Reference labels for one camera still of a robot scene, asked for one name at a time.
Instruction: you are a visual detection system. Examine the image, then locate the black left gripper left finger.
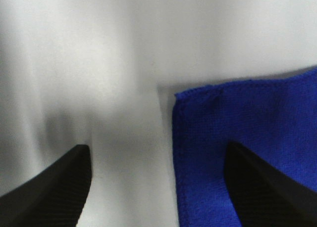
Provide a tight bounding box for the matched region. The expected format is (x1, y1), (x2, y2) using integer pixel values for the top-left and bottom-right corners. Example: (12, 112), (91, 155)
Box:
(0, 145), (92, 227)

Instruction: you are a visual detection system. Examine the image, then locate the blue towel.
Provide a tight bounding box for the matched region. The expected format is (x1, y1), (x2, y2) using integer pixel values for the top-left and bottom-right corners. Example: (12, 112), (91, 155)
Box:
(172, 68), (317, 227)

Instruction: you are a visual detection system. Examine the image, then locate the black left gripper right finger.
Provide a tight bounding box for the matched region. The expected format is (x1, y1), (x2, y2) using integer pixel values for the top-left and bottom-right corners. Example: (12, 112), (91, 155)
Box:
(224, 141), (317, 227)

